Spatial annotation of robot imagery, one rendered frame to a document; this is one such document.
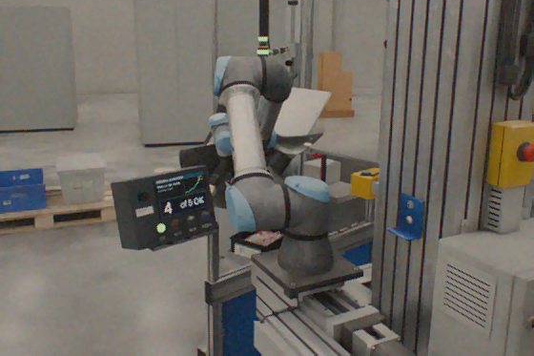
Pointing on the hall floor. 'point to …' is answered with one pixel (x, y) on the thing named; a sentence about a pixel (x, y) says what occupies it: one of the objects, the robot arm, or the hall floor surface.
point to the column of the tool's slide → (295, 35)
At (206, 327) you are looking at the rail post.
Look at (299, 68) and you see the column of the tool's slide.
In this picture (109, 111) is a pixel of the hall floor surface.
